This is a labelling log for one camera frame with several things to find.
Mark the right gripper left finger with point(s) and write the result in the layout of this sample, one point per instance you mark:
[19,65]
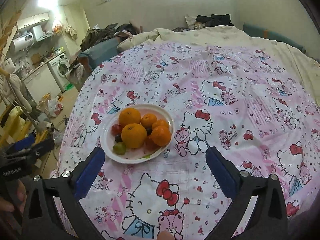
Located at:
[41,219]

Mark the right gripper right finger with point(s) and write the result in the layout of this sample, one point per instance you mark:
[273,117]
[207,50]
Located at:
[257,209]

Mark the green lime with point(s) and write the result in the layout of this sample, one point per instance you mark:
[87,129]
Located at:
[119,148]

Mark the dark purple plum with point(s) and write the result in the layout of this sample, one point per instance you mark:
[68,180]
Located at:
[118,138]

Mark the large orange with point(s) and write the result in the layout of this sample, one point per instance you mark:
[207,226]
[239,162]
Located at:
[133,136]
[129,116]

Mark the dark red tomato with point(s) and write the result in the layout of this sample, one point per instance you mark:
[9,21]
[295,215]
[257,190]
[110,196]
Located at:
[150,145]

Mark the mandarin orange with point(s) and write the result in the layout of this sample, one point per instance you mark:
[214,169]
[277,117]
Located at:
[160,122]
[161,136]

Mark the white plastic bag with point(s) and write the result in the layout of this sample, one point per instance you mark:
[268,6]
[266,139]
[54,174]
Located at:
[55,107]

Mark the Hello Kitty pink bedsheet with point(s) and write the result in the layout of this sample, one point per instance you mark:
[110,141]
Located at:
[238,100]

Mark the pink white oval plate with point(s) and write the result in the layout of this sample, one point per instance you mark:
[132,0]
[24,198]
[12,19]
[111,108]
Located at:
[139,155]

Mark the large orange on plate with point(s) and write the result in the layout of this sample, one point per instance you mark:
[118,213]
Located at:
[129,116]

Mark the white kitchen cabinet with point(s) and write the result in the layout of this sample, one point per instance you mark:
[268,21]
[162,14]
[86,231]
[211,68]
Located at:
[41,82]

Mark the small mandarin on plate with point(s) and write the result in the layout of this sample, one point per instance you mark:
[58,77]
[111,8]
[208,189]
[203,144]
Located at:
[148,120]

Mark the white washing machine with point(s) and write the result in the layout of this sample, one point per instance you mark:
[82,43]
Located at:
[59,67]

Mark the blue pillow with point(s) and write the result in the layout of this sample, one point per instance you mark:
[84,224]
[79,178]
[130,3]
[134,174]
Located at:
[99,53]

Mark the cream quilt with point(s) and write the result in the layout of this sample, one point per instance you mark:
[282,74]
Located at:
[304,68]

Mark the pile of dark clothes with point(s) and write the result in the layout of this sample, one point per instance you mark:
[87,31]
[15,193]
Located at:
[95,36]

